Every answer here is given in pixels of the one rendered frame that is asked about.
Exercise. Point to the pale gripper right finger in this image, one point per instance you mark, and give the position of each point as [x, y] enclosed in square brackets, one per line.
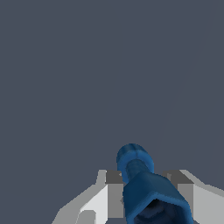
[204, 201]

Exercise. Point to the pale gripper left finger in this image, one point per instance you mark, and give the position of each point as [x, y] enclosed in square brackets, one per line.
[99, 201]

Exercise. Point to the blue bottle-shaped object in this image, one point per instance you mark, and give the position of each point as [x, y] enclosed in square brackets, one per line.
[145, 186]

